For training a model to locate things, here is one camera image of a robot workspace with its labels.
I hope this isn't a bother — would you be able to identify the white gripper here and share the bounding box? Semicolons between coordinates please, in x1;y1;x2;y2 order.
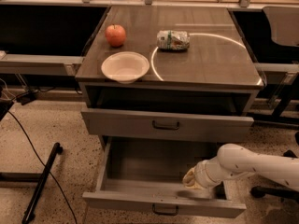
182;160;221;189

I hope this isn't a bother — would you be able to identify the grey drawer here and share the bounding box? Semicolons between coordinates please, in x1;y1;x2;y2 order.
81;107;253;143
83;137;246;218

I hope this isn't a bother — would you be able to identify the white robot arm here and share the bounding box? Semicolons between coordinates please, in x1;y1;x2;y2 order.
182;144;299;191

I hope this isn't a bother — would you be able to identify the grey top drawer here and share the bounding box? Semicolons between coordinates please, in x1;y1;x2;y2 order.
81;107;253;143

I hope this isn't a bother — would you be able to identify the grey drawer cabinet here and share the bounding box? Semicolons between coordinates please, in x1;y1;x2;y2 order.
76;6;264;111

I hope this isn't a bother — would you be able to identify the white bowl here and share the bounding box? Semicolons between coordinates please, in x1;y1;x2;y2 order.
101;51;150;84

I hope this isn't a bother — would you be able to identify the crumpled chip bag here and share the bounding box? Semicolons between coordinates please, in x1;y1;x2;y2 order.
157;30;190;50

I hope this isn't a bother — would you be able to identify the black stand leg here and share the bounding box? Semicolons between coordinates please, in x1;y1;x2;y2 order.
21;143;63;224

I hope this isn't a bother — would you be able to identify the red apple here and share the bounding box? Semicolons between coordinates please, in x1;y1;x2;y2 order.
105;24;126;48

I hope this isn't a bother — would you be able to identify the black floor cable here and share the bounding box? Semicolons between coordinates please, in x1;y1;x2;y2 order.
6;109;78;224

